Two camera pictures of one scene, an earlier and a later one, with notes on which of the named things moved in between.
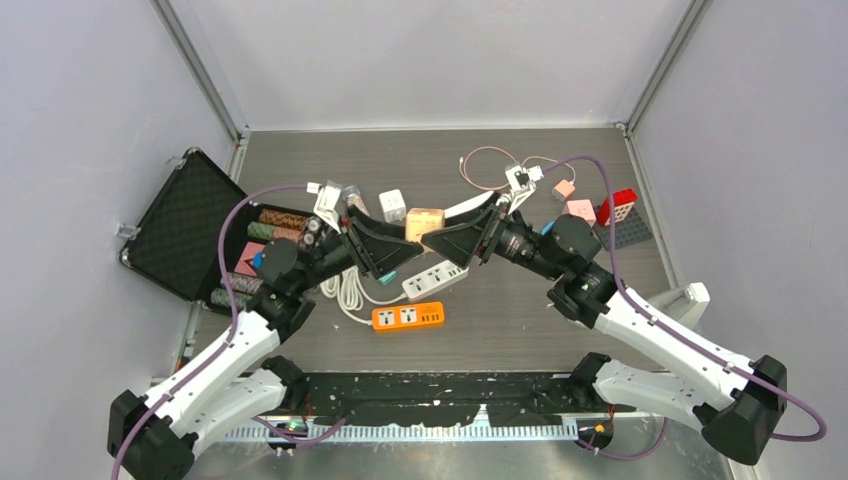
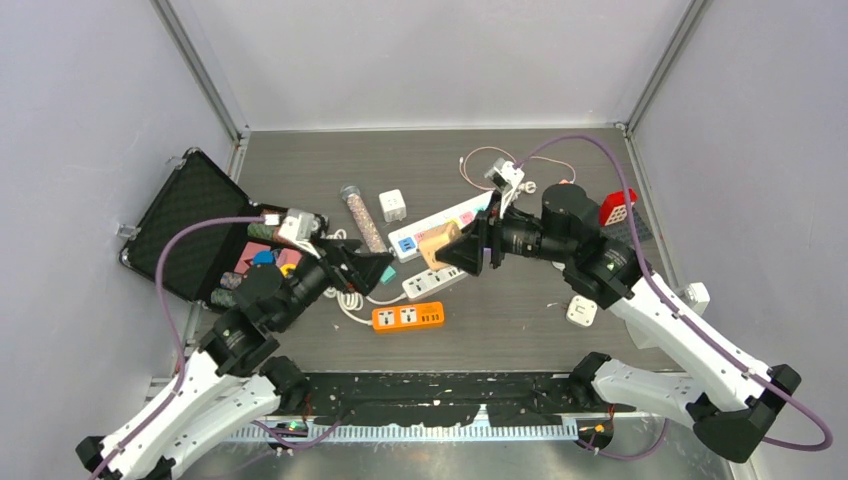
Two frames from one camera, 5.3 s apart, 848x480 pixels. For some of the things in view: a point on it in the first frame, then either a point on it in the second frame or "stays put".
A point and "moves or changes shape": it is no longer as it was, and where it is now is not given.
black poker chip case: (177, 240) stays put
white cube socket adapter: (393, 206) stays put
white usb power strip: (434, 278) stays put
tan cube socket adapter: (421, 220) moves or changes shape
